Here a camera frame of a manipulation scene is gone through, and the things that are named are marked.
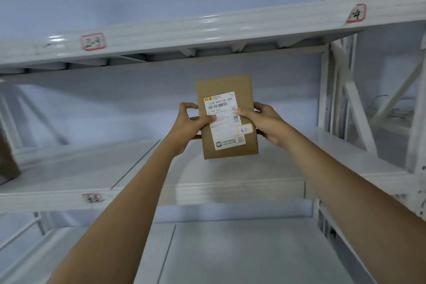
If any person's left hand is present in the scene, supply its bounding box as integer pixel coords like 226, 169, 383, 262
167, 102, 217, 156

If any person's right hand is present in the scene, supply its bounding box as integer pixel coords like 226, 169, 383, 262
235, 102, 294, 148

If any brown cardboard parcel with label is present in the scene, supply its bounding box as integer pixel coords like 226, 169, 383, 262
196, 75, 259, 160

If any person's left forearm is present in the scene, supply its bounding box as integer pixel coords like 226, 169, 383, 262
47, 135, 183, 284

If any person's right forearm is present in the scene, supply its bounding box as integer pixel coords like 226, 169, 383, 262
278, 126, 426, 284

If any white metal shelving rack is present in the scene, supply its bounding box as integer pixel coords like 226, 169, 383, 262
0, 0, 426, 284

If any brown cardboard box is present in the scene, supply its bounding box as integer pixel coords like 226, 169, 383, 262
0, 126, 21, 185

